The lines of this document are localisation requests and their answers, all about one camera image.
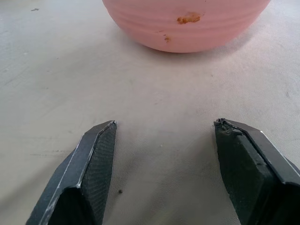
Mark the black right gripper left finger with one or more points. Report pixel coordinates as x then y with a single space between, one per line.
79 178

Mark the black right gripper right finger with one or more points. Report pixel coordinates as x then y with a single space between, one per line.
255 178

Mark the pink ribbed bowl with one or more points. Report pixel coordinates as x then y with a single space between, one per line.
185 25

